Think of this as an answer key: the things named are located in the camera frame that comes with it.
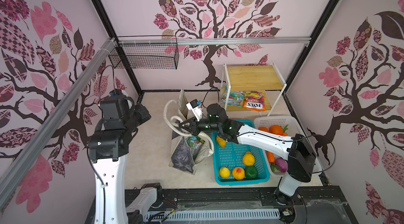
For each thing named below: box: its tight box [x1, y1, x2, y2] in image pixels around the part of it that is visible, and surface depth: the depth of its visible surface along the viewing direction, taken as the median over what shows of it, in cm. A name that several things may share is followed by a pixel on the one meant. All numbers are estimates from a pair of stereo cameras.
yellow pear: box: [219, 165, 230, 179], surface depth 79 cm
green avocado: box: [244, 166, 259, 180], surface depth 79 cm
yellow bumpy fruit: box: [243, 150, 256, 167], surface depth 83 cm
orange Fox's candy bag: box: [243, 90, 267, 112], surface depth 92 cm
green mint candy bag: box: [220, 90, 245, 108], surface depth 92 cm
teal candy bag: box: [185, 135, 206, 162], surface depth 79 cm
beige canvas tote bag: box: [163, 88, 215, 175], surface depth 73 cm
